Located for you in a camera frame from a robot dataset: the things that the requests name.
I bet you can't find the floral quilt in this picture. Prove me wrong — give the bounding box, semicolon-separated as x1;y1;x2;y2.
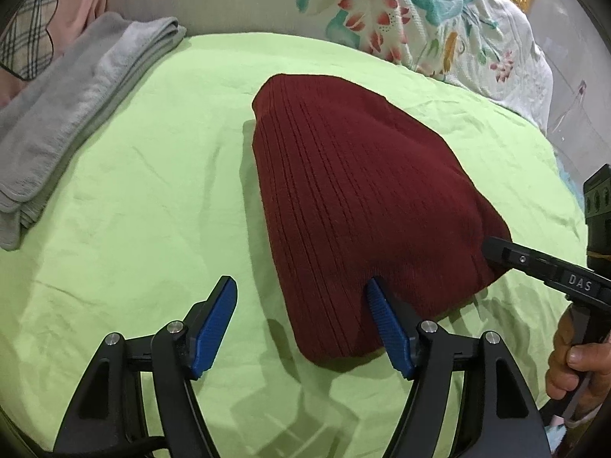
106;0;555;135

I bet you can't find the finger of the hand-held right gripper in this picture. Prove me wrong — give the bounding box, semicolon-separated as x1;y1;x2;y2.
482;235;560;289

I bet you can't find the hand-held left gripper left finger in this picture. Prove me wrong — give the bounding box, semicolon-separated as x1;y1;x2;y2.
52;275;239;458

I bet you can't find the green bed sheet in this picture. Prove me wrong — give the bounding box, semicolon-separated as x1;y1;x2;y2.
0;32;591;458

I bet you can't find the grey folded towel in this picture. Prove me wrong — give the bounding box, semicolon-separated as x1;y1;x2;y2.
0;12;188;252

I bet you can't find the pink pillow with plaid heart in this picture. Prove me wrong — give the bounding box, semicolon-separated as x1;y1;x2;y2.
0;0;114;108

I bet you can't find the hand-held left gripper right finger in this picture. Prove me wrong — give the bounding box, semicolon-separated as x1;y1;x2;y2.
365;277;554;458

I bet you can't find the maroon knit sweater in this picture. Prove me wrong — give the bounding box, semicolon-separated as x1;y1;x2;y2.
250;74;513;362

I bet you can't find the person's right hand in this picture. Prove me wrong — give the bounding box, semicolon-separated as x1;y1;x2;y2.
545;302;611;411

